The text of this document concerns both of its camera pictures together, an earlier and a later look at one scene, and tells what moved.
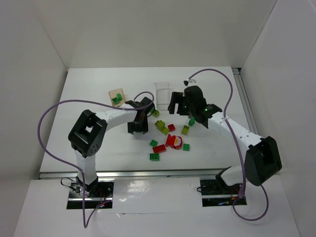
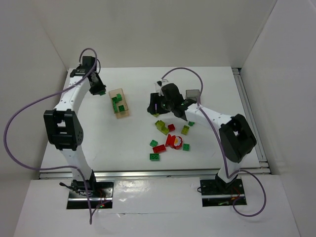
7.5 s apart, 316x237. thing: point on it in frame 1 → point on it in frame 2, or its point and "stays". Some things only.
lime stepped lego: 160,126 stays
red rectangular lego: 159,148 stays
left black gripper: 138,126 → 98,89
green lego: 119,98 stays
